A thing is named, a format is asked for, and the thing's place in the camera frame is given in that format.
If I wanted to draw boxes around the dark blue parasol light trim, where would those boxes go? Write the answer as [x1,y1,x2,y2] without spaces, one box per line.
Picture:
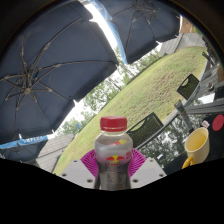
[95,0,183,65]

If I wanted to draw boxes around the dark mesh-back chair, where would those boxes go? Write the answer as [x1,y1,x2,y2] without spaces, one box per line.
[176,73,201,101]
[126,111,165,150]

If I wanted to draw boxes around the large dark blue parasol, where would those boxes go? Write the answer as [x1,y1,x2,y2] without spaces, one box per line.
[0,0,120,145]

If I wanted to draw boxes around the blue parasol white lettering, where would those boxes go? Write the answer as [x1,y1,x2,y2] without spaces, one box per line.
[0,134,57,162]

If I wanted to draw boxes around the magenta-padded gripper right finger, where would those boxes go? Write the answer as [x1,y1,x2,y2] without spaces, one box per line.
[127,147,167,190]

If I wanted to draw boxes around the clear drink bottle red cap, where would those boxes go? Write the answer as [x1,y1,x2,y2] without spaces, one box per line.
[94,115,134,192]

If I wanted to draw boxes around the flat round red coaster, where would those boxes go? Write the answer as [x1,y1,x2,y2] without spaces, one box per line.
[211,113,224,132]

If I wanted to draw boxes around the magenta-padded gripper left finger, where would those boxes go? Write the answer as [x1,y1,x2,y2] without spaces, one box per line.
[59,148,100,190]

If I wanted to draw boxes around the cream mug yellow handle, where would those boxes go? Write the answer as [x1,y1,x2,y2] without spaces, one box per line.
[181,126,211,170]

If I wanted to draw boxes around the grey parasol pole colour stripes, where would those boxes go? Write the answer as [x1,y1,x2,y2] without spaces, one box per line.
[173,98,195,133]

